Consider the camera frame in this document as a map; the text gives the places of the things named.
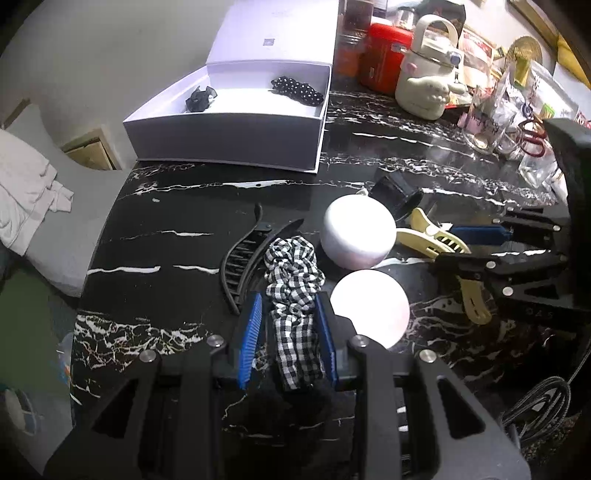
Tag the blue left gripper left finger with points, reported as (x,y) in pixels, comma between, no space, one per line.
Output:
(250,321)

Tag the white round cosmetic jar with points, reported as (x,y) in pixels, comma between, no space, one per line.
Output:
(358,232)

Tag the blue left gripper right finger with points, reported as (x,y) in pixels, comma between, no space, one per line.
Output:
(324,317)

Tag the framed board against wall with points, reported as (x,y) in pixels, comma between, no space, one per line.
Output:
(92,150)

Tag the white garment on chair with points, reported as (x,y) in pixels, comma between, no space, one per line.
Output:
(29,189)

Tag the pink round cosmetic jar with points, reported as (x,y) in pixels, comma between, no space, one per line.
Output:
(376,304)

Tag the orange contents jar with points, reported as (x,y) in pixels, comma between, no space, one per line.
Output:
(349,47)

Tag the cream hair claw clip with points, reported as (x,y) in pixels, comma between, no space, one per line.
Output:
(430,240)

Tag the grey upholstered chair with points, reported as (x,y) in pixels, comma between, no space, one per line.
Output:
(62,247)

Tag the white cartoon water bottle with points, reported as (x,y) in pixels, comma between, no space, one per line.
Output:
(428,71)

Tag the black banana hair clip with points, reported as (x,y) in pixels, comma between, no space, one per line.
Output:
(245,257)

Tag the clear glass cup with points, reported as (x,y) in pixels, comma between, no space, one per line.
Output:
(490,114)

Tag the red handled scissors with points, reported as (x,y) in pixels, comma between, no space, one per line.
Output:
(532,138)

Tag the black white gingham scrunchie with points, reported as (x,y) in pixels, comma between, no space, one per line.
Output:
(293,280)

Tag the gold picture frame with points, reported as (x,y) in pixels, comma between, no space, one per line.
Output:
(537,18)

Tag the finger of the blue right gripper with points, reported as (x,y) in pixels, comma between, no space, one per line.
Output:
(482,234)
(468,266)

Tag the lavender open gift box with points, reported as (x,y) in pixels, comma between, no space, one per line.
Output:
(247,124)

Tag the red tin canister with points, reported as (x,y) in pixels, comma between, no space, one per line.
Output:
(383,53)

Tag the black bow hair clip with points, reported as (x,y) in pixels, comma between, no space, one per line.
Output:
(200,100)

